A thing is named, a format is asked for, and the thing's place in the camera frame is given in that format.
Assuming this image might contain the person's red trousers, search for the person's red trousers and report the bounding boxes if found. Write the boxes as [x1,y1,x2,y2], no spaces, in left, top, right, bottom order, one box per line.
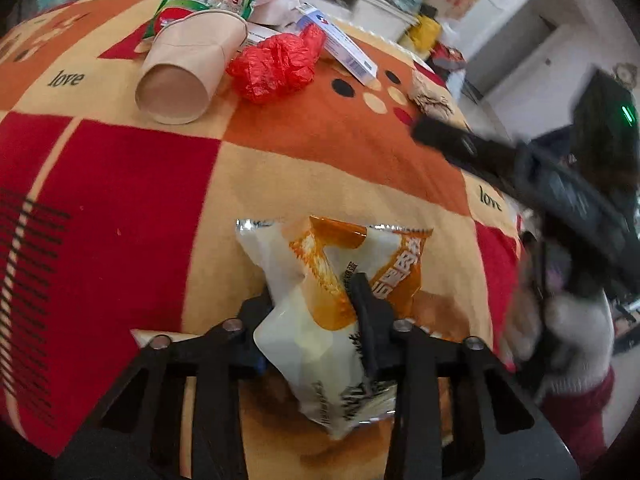
[539,366,617,476]

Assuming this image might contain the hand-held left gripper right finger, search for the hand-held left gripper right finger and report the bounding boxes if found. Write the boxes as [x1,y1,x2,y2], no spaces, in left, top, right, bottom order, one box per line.
[349,275,582,480]

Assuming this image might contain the white and orange snack packet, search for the white and orange snack packet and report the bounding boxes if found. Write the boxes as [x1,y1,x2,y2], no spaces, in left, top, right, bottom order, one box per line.
[235,216,434,441]

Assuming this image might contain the grey door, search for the grey door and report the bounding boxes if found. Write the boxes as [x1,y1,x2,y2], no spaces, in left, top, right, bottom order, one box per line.
[470,25,567,107]

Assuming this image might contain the crumpled white tissue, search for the crumpled white tissue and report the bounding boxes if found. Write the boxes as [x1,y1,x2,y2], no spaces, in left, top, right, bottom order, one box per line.
[255,0,302,26]

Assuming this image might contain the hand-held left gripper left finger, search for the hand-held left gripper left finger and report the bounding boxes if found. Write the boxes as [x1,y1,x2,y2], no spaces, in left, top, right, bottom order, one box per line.
[52,290,275,480]

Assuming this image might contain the yellow bag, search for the yellow bag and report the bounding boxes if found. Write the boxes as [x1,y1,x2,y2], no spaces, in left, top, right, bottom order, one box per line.
[407,14,444,52]

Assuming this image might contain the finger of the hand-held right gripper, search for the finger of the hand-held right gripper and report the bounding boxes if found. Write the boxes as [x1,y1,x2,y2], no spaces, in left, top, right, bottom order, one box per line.
[411,115,527,186]

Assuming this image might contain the brown paper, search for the brown paper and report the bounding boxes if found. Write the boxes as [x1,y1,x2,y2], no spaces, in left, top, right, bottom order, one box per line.
[407,71,454,119]

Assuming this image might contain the white and blue medicine box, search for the white and blue medicine box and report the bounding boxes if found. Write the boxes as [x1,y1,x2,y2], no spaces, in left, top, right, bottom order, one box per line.
[295,2,379,86]

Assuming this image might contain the red gift bag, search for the red gift bag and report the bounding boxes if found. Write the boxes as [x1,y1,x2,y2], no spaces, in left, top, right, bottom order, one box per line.
[430,45,469,69]

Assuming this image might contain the brown paper cup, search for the brown paper cup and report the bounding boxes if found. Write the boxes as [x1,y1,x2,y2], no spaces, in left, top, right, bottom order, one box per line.
[135,9,249,126]

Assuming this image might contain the crumpled red plastic bag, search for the crumpled red plastic bag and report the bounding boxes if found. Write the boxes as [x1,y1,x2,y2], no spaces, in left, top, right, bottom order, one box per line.
[226,24,327,105]

